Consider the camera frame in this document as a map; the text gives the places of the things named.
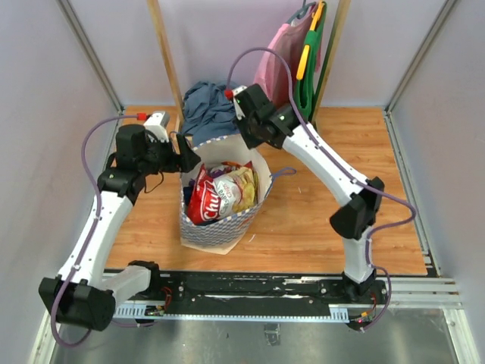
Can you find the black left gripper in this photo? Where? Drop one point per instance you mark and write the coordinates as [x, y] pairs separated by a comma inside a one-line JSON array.
[[186, 158]]

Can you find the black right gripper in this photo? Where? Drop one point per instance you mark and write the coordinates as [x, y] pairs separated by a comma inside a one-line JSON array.
[[251, 142]]

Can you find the red Chubi cassava chips bag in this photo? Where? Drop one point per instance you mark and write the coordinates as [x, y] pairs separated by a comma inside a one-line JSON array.
[[205, 203]]

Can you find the blue checkered paper bag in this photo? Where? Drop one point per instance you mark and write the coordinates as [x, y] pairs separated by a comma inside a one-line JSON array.
[[242, 190]]

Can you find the blue Burts chips bag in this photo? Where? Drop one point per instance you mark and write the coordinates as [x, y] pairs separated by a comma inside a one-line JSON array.
[[188, 192]]

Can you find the colourful orange candy bag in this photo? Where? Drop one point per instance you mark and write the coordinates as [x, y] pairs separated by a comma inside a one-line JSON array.
[[228, 164]]

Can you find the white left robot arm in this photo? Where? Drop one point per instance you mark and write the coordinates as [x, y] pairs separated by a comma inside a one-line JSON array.
[[79, 294]]

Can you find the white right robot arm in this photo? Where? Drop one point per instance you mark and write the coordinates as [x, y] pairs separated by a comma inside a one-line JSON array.
[[358, 198]]

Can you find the purple snack packet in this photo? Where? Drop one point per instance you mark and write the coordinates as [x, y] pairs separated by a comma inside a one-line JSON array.
[[217, 171]]

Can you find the blue crumpled cloth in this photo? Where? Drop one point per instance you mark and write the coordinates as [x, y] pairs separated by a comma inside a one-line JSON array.
[[207, 112]]

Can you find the pink t-shirt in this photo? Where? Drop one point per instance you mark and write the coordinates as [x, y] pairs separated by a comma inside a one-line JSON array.
[[271, 75]]

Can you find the green t-shirt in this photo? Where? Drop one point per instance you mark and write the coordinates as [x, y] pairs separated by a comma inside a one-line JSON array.
[[304, 93]]

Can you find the yellow clothes hanger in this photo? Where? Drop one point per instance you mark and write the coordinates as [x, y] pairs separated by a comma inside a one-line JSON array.
[[312, 41]]

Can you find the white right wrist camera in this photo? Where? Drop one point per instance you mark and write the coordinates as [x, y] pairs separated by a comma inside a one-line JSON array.
[[231, 95]]

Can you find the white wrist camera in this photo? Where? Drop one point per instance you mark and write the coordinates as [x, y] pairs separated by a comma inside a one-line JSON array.
[[155, 126], [231, 95]]

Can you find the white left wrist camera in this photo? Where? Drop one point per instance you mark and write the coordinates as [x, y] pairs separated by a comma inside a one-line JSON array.
[[155, 126]]

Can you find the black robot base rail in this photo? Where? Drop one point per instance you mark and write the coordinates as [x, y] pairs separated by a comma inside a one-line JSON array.
[[256, 297]]

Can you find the aluminium frame rails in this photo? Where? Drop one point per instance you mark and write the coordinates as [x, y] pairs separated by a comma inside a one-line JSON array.
[[439, 115]]

